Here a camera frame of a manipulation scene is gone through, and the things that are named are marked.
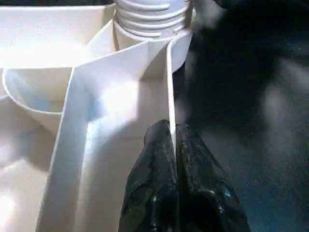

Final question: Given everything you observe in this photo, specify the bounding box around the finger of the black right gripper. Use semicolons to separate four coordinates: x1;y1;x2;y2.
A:
215;0;252;9

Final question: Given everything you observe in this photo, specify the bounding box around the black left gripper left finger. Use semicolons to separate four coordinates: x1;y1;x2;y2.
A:
118;119;180;232

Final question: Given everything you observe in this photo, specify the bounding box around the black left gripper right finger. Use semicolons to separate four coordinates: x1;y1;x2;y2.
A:
175;124;252;232

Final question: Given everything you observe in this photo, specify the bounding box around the white plastic table leg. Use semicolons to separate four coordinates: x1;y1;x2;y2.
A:
114;0;194;39

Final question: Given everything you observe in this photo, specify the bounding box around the white plastic table top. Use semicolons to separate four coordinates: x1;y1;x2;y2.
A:
0;4;195;232

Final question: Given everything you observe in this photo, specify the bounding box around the black plastic mat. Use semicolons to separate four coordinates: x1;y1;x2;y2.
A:
169;0;309;232

